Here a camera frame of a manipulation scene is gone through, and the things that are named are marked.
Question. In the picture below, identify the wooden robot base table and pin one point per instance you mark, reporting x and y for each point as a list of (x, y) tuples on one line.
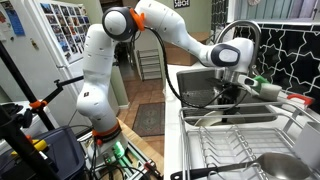
[(140, 143)]

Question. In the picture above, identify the grey patterned floor mat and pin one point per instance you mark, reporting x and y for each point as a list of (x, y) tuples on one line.
[(150, 118)]

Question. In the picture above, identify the curved steel kitchen faucet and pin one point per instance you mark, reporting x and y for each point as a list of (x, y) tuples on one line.
[(248, 22)]

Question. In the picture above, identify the kitchen window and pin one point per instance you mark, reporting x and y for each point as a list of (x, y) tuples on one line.
[(276, 8)]

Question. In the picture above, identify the black tripod with orange clamp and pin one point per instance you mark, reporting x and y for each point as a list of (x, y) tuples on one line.
[(20, 83)]

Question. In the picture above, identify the white refrigerator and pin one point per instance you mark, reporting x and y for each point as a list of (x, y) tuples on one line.
[(33, 73)]

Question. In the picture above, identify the dark plastic storage tote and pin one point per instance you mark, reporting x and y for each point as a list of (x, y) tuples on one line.
[(66, 153)]

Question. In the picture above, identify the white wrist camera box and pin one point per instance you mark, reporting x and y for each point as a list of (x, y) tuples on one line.
[(248, 81)]

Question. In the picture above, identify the blue paper sheet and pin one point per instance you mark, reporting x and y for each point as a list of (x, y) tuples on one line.
[(15, 21)]

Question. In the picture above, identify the large brown cardboard box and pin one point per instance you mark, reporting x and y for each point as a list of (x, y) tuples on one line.
[(180, 55)]

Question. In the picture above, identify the white utensil caddy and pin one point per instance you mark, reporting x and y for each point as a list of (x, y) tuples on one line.
[(310, 143)]

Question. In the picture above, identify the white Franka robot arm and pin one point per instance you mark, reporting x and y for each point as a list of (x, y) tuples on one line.
[(96, 66)]

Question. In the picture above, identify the stainless steel sink basin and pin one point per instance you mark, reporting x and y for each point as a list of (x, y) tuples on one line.
[(193, 86)]

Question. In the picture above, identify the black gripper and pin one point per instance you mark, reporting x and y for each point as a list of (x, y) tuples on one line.
[(230, 94)]

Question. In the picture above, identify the black and white wall picture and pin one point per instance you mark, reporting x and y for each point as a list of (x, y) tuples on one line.
[(181, 3)]

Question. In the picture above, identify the green dish sponge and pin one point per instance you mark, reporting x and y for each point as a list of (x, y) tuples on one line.
[(262, 80)]

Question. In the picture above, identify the photo collage sheet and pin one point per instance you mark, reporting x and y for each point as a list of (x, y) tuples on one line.
[(63, 30)]

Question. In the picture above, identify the clear plastic cup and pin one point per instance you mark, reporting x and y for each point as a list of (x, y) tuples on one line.
[(169, 95)]

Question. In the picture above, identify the green plastic clamp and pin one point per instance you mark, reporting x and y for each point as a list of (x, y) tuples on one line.
[(118, 150)]

